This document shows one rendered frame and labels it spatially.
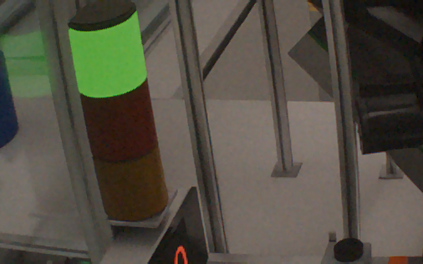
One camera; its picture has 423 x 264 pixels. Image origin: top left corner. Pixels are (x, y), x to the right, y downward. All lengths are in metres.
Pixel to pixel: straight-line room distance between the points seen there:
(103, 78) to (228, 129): 1.03
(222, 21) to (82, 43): 1.46
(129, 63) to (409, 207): 0.82
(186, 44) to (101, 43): 0.45
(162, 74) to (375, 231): 0.68
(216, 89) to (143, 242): 1.36
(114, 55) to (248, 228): 0.79
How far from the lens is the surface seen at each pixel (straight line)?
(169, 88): 1.90
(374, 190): 1.52
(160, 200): 0.77
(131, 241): 0.78
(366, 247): 1.00
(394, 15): 1.17
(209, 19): 2.18
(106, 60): 0.70
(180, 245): 0.80
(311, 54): 1.16
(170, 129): 1.76
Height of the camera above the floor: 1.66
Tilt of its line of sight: 28 degrees down
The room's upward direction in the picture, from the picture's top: 9 degrees counter-clockwise
